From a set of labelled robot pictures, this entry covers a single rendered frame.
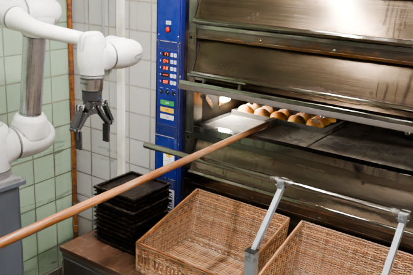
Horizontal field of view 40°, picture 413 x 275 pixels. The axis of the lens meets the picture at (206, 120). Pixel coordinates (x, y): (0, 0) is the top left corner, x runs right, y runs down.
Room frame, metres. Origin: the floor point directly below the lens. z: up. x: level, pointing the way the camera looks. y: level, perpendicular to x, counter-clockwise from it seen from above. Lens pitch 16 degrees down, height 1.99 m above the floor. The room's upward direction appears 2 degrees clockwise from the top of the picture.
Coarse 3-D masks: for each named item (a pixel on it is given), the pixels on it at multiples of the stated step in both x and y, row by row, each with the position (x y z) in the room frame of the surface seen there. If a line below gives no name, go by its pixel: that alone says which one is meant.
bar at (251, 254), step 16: (144, 144) 2.48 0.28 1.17; (208, 160) 2.28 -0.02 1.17; (256, 176) 2.15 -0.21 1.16; (272, 176) 2.12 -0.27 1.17; (320, 192) 1.99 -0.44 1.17; (336, 192) 1.97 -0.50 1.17; (272, 208) 2.02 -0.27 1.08; (368, 208) 1.89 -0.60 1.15; (384, 208) 1.86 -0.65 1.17; (400, 224) 1.81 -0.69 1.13; (256, 240) 1.94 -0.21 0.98; (400, 240) 1.78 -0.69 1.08; (256, 256) 1.90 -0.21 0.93; (256, 272) 1.91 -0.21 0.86; (384, 272) 1.70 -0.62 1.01
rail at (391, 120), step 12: (192, 84) 2.62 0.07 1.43; (204, 84) 2.58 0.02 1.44; (252, 96) 2.44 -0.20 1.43; (264, 96) 2.40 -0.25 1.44; (276, 96) 2.38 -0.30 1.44; (324, 108) 2.24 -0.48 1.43; (336, 108) 2.22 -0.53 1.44; (384, 120) 2.11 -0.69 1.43; (396, 120) 2.08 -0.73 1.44; (408, 120) 2.06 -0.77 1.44
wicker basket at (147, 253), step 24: (192, 192) 2.70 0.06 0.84; (168, 216) 2.54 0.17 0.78; (192, 216) 2.70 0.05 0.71; (216, 216) 2.62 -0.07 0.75; (240, 216) 2.55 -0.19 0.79; (264, 216) 2.49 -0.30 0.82; (144, 240) 2.39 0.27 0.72; (168, 240) 2.54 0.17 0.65; (192, 240) 2.65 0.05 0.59; (216, 240) 2.58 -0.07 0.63; (240, 240) 2.51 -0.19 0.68; (264, 240) 2.45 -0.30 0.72; (144, 264) 2.32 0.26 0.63; (168, 264) 2.24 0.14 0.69; (192, 264) 2.17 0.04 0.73; (216, 264) 2.43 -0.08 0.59; (240, 264) 2.44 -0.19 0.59; (264, 264) 2.25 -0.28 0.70
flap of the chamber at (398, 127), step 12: (180, 84) 2.66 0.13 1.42; (228, 96) 2.50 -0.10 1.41; (240, 96) 2.47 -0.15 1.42; (288, 108) 2.33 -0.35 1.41; (300, 108) 2.30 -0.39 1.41; (312, 108) 2.27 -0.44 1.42; (348, 120) 2.18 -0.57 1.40; (360, 120) 2.15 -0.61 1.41; (372, 120) 2.13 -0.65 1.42; (408, 132) 2.05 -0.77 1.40
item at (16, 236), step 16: (256, 128) 2.69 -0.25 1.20; (224, 144) 2.44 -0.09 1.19; (176, 160) 2.18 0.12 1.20; (192, 160) 2.24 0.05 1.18; (144, 176) 1.99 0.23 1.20; (112, 192) 1.84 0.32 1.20; (80, 208) 1.71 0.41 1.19; (32, 224) 1.57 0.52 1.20; (48, 224) 1.60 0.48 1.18; (0, 240) 1.47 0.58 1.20; (16, 240) 1.50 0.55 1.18
